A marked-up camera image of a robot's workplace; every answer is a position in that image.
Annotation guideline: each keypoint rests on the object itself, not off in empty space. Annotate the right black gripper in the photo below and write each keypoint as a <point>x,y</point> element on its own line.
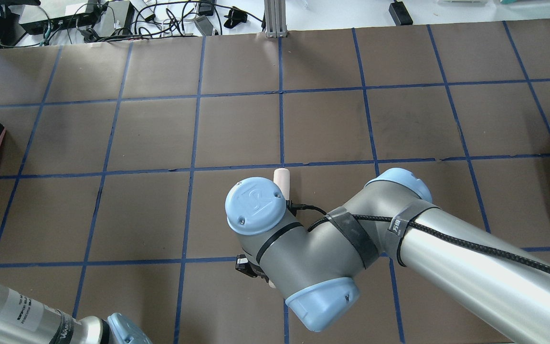
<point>245,265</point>

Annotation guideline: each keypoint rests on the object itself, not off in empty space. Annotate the beige hand brush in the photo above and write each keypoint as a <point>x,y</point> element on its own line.
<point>282,184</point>

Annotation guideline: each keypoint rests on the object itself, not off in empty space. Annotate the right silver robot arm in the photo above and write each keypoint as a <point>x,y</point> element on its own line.
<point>393,214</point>

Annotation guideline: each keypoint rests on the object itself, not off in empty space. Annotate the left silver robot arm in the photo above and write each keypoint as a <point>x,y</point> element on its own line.
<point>25,320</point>

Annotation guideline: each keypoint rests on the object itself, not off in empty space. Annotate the black power adapter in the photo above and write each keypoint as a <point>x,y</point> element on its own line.
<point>399,13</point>

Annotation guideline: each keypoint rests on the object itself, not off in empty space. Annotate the aluminium frame post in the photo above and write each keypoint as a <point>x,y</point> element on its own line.
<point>275,18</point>

